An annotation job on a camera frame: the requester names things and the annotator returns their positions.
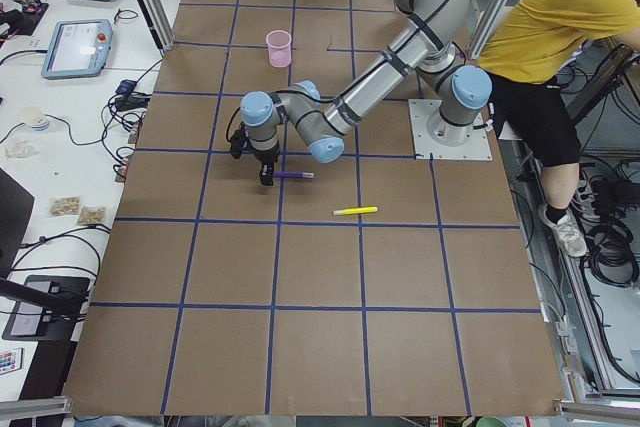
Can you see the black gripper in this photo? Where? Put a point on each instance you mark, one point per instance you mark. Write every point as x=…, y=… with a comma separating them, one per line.
x=266, y=157

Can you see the purple pen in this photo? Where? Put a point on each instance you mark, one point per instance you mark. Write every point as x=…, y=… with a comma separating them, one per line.
x=294, y=175

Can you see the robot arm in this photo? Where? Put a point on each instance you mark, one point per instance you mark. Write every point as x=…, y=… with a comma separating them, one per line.
x=424, y=47

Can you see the pink mesh cup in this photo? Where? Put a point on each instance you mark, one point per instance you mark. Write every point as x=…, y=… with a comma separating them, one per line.
x=279, y=48

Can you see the yellow pen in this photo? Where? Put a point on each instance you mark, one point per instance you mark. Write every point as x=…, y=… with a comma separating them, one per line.
x=355, y=211

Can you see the near teach pendant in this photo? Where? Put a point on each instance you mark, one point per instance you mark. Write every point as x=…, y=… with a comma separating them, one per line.
x=78, y=49

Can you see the person in yellow shirt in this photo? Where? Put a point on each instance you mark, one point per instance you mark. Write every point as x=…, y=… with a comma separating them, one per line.
x=522, y=58

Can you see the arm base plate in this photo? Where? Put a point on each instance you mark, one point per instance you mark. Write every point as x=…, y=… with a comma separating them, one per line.
x=435, y=139

